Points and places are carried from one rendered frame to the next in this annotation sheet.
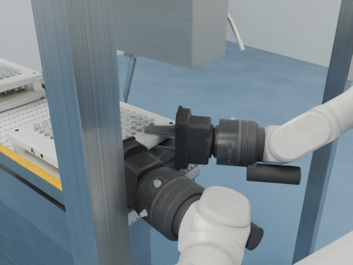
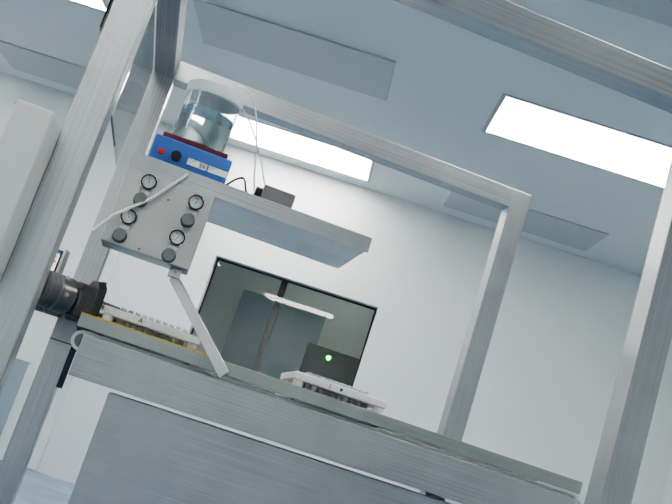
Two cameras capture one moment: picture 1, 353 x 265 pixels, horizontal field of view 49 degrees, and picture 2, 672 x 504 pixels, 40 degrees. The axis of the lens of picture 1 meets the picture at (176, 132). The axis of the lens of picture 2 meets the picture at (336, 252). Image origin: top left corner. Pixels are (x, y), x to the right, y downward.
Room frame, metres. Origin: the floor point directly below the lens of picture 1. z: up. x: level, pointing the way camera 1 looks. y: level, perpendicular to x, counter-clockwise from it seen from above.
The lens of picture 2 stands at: (2.55, -1.35, 0.79)
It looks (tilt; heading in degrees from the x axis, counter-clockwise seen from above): 12 degrees up; 132
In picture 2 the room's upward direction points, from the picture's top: 18 degrees clockwise
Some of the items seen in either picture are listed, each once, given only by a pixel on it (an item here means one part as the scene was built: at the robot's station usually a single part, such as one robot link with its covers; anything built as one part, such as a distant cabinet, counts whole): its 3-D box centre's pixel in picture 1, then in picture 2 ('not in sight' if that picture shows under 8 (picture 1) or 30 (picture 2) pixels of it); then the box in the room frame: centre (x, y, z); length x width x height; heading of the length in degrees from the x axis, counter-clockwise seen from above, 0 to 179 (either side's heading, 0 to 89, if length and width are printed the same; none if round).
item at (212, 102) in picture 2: not in sight; (207, 118); (0.68, 0.10, 1.51); 0.15 x 0.15 x 0.19
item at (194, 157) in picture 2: not in sight; (189, 166); (0.68, 0.10, 1.37); 0.21 x 0.20 x 0.09; 140
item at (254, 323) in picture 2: not in sight; (274, 350); (-2.54, 4.00, 1.43); 1.38 x 0.01 x 1.16; 40
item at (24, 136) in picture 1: (95, 131); (152, 328); (0.69, 0.16, 0.95); 0.25 x 0.24 x 0.02; 140
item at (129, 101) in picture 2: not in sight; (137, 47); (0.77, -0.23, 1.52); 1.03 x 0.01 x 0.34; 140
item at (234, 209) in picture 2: not in sight; (244, 216); (0.76, 0.27, 1.30); 0.62 x 0.38 x 0.04; 50
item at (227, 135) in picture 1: (208, 140); (74, 299); (0.65, -0.06, 0.95); 0.12 x 0.10 x 0.13; 82
